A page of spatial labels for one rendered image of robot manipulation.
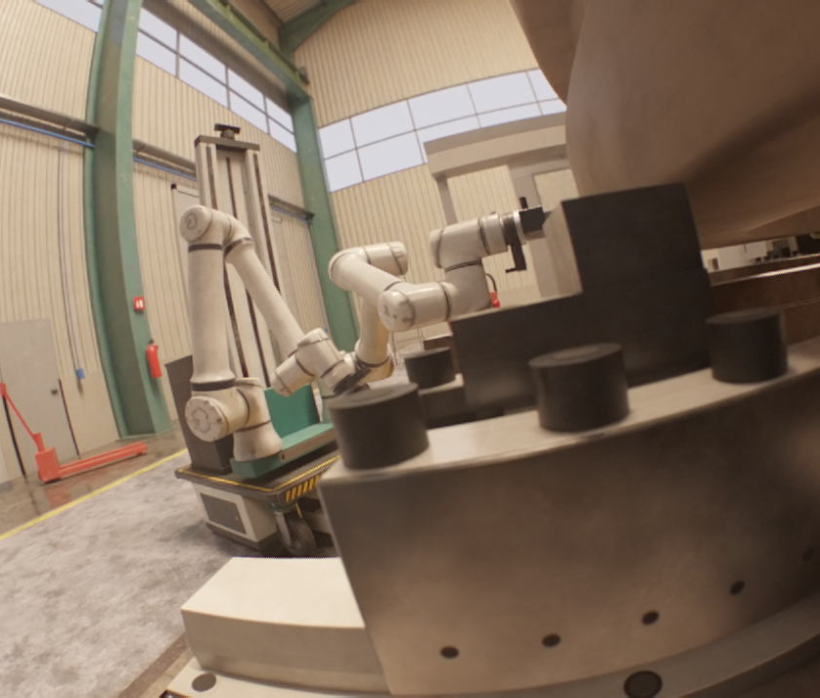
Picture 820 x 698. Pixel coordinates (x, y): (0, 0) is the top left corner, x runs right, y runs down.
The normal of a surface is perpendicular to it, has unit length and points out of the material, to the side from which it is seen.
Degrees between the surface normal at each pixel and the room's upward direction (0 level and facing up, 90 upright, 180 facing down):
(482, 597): 90
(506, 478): 90
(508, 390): 90
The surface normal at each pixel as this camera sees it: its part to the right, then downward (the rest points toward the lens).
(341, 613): -0.22, -0.97
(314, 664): -0.24, -0.22
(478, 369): -0.18, 0.10
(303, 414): 0.80, -0.15
